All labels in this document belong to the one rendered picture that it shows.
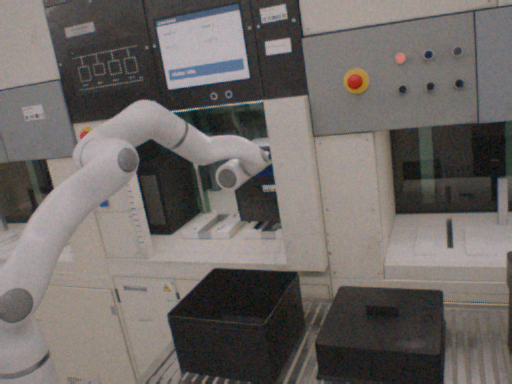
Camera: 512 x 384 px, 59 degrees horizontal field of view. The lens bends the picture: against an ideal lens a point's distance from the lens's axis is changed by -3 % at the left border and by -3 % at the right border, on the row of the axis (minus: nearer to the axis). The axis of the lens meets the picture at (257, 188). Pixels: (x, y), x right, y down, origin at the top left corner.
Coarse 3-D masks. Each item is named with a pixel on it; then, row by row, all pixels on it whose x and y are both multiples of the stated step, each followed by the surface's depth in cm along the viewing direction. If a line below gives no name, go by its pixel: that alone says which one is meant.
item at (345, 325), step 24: (360, 288) 131; (384, 288) 128; (336, 312) 121; (360, 312) 119; (384, 312) 115; (408, 312) 115; (432, 312) 114; (336, 336) 110; (360, 336) 109; (384, 336) 107; (408, 336) 106; (432, 336) 104; (336, 360) 108; (360, 360) 106; (384, 360) 103; (408, 360) 101; (432, 360) 99
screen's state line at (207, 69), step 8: (208, 64) 140; (216, 64) 139; (224, 64) 138; (232, 64) 137; (240, 64) 136; (168, 72) 145; (176, 72) 144; (184, 72) 143; (192, 72) 142; (200, 72) 141; (208, 72) 140; (216, 72) 139; (224, 72) 139
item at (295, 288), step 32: (224, 288) 142; (256, 288) 138; (288, 288) 123; (192, 320) 115; (224, 320) 143; (256, 320) 140; (288, 320) 122; (192, 352) 118; (224, 352) 114; (256, 352) 110; (288, 352) 121
